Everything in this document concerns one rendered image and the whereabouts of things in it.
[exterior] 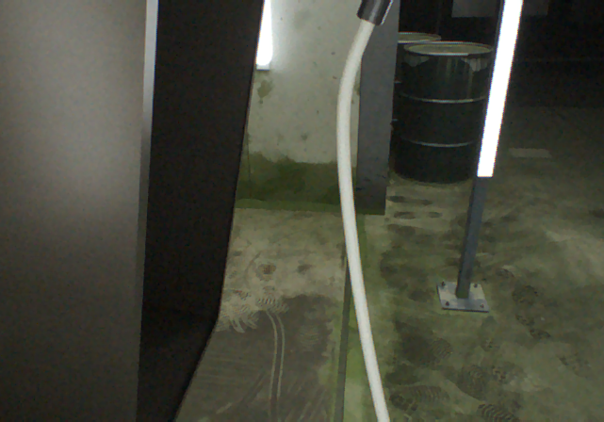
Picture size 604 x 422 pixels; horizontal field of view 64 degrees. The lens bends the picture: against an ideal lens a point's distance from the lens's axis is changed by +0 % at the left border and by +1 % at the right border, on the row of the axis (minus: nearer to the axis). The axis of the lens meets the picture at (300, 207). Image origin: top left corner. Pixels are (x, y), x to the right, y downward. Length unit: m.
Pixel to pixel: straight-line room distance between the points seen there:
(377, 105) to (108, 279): 2.25
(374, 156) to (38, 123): 2.38
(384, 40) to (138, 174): 2.22
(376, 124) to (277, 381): 1.55
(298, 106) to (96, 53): 2.28
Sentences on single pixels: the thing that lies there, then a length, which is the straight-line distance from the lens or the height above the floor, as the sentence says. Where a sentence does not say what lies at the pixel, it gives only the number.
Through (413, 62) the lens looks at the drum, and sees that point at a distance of 3.27.
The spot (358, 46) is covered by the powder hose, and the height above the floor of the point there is 1.25.
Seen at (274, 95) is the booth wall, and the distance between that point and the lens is 2.75.
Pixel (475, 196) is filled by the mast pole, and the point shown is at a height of 0.52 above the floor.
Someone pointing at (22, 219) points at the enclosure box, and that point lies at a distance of 0.63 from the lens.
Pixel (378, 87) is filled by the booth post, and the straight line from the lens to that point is 2.69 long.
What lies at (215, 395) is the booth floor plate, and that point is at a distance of 1.77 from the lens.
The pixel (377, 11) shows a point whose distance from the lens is 0.55.
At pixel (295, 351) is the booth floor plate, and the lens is 1.89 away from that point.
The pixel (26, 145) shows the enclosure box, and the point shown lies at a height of 1.17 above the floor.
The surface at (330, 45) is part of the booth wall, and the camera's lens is 2.67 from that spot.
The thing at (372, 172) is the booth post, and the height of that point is 0.28.
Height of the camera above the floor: 1.32
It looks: 26 degrees down
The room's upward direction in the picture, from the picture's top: 1 degrees counter-clockwise
